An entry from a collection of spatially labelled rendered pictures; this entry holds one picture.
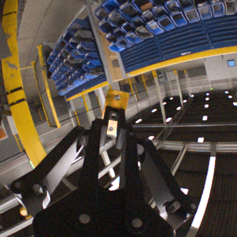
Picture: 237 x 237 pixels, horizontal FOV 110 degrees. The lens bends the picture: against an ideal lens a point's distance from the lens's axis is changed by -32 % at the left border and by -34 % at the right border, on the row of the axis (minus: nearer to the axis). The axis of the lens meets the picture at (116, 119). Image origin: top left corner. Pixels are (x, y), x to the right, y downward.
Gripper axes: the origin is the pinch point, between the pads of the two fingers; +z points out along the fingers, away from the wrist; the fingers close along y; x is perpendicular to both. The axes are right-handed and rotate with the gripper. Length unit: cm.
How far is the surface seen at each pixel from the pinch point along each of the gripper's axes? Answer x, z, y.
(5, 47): 10.9, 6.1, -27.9
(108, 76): -8, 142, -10
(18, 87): -7, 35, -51
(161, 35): 47, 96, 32
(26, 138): -32, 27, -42
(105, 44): 53, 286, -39
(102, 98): -115, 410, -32
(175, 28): 56, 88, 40
